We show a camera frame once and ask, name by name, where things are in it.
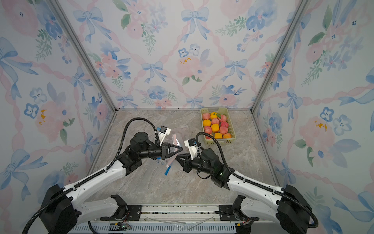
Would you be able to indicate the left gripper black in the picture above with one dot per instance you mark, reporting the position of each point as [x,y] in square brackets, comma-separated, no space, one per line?
[166,150]

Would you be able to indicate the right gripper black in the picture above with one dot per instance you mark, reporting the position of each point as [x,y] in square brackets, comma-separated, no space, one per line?
[188,161]

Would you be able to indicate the green plastic basket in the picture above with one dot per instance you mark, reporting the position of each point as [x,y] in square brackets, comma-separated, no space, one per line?
[217,123]

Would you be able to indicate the pink zipper clear bag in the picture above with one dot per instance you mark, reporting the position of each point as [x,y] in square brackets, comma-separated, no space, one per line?
[179,140]

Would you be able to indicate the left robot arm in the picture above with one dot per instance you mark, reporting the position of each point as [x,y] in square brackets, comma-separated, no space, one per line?
[66,207]

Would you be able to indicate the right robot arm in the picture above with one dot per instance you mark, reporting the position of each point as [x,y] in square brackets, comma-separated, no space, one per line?
[284,206]

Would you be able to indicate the blue zipper clear bag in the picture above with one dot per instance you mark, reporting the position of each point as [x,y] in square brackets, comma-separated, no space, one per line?
[167,163]

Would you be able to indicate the yellow peach with leaf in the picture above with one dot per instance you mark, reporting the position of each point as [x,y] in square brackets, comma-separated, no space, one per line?
[213,115]

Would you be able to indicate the pink peach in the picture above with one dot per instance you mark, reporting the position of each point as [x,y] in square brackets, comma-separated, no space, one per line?
[223,130]

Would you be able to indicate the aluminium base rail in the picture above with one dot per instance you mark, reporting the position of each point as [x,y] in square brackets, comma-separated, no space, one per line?
[179,219]

